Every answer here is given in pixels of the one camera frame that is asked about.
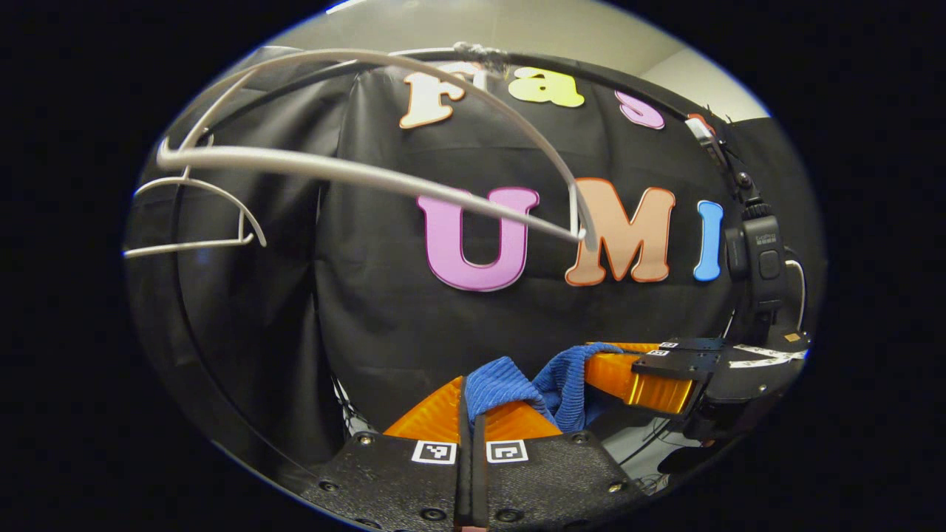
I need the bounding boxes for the blue shirt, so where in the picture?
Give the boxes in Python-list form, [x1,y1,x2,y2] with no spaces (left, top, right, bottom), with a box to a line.
[464,342,629,433]

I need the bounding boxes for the white hanger with taped hook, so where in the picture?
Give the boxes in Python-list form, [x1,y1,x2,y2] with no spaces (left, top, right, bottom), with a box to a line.
[157,42,599,252]

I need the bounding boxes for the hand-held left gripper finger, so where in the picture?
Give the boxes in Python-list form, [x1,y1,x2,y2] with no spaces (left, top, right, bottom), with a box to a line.
[314,375,474,532]
[472,399,648,532]

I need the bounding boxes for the plain white hanger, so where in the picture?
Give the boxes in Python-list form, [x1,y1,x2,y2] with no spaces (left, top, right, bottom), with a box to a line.
[123,133,267,259]

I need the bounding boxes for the black clothes rack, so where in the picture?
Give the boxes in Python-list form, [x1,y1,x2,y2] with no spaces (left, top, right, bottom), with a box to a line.
[126,46,695,492]

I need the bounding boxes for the black backdrop cloth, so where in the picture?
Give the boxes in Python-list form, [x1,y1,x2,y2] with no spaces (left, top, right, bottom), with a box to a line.
[126,46,825,474]

